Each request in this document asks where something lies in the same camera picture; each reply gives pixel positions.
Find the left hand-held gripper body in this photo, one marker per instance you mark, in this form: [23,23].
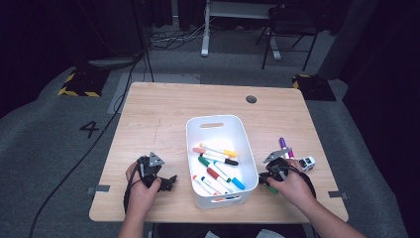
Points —
[147,168]

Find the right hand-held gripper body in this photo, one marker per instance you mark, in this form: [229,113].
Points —
[275,168]

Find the light blue marker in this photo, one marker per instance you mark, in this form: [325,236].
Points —
[238,184]

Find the purple marker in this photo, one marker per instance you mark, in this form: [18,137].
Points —
[282,142]

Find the black marker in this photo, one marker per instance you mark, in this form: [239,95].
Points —
[231,162]

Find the dark blue marker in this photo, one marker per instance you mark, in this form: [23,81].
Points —
[208,183]

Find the dark green marker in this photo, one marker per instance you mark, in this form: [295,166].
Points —
[203,161]

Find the peach marker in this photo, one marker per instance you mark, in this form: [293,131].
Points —
[198,150]

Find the red marker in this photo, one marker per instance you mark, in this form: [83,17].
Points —
[212,173]

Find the yellow marker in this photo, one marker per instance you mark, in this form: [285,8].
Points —
[230,153]

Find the white plastic bin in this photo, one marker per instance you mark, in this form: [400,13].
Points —
[228,132]

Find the person's left hand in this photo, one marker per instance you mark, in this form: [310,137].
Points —
[140,198]

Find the person's right hand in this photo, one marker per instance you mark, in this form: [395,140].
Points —
[294,188]

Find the white toy ambulance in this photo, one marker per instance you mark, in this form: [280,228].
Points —
[307,163]

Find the grey tape strip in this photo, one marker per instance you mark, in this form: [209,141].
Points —
[338,194]
[99,189]

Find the small white object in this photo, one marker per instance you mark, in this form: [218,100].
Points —
[269,234]
[214,235]

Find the black yellow striped base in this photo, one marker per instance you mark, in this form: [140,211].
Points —
[84,84]
[315,87]

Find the black chair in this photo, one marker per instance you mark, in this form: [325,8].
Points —
[290,23]

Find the grey curtain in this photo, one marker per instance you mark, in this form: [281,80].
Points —
[350,39]

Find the white desk frame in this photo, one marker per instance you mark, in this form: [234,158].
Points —
[206,33]

